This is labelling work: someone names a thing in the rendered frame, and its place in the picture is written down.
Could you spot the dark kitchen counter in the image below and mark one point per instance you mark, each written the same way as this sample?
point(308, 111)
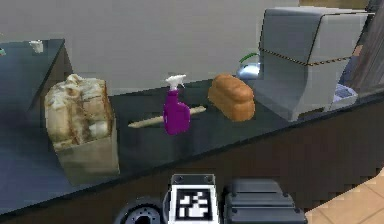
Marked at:
point(206, 150)

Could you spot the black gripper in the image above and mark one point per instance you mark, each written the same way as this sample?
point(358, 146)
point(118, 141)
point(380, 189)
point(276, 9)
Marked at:
point(141, 213)

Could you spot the grey coffee machine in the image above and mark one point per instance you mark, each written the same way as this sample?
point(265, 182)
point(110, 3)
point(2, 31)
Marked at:
point(300, 63)

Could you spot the brown paper bag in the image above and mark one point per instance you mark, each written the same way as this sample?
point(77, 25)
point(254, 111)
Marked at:
point(81, 130)

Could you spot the brown bread loaf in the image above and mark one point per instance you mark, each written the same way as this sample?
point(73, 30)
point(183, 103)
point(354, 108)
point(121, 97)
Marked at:
point(233, 98)

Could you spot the small white object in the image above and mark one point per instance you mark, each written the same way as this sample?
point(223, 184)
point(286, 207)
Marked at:
point(36, 46)

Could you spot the tan wooden stick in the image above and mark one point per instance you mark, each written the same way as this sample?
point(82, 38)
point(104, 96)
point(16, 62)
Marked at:
point(146, 122)

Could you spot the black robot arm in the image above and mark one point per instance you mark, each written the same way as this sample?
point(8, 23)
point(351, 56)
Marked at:
point(233, 203)

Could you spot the purple spray bottle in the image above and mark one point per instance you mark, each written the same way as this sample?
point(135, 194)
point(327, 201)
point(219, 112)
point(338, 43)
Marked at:
point(176, 115)

